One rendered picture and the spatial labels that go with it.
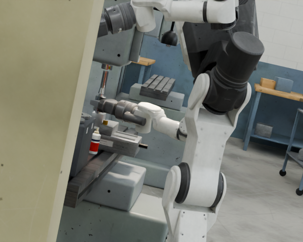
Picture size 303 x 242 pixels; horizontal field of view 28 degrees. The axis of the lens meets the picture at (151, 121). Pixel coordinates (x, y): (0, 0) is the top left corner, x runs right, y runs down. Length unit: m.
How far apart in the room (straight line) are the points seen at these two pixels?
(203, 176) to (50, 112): 1.27
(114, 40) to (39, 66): 1.70
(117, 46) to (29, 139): 1.70
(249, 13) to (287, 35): 6.93
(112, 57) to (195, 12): 0.69
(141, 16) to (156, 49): 7.18
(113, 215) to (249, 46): 1.04
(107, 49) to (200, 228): 0.87
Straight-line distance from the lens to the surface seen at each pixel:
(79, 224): 2.63
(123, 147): 2.64
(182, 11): 1.94
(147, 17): 1.98
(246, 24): 2.12
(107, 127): 2.63
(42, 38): 0.83
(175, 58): 9.12
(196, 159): 2.04
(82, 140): 2.15
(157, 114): 2.47
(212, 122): 2.05
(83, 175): 2.23
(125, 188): 2.53
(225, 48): 1.93
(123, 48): 2.52
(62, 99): 0.83
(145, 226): 2.57
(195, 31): 2.11
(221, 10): 1.92
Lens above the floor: 1.56
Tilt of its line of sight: 10 degrees down
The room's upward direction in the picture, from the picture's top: 13 degrees clockwise
